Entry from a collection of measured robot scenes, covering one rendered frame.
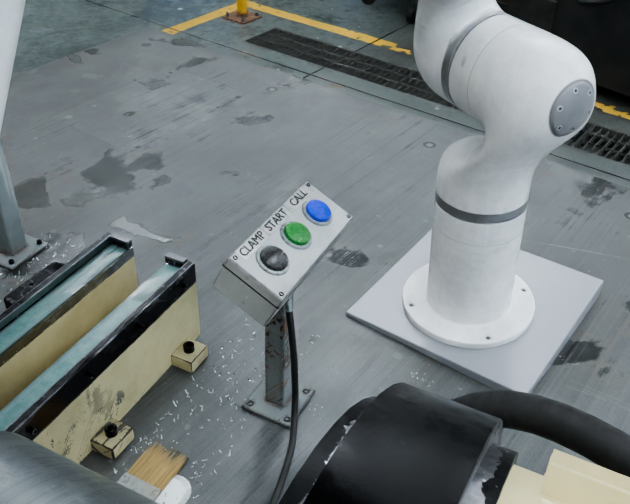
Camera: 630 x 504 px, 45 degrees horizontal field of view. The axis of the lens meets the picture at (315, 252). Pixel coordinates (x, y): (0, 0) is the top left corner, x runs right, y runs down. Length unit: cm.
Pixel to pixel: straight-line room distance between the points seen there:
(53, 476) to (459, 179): 61
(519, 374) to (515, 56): 42
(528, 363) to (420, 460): 85
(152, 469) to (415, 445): 72
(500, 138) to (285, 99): 92
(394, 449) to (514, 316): 90
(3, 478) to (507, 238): 69
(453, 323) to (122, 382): 45
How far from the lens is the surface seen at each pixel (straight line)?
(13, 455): 52
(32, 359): 97
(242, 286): 76
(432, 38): 90
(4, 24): 62
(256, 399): 98
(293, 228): 79
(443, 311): 108
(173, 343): 102
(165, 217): 132
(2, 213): 123
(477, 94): 87
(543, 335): 110
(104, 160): 150
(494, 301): 106
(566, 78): 84
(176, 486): 91
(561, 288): 118
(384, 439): 21
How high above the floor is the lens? 153
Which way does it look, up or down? 36 degrees down
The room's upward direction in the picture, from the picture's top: 2 degrees clockwise
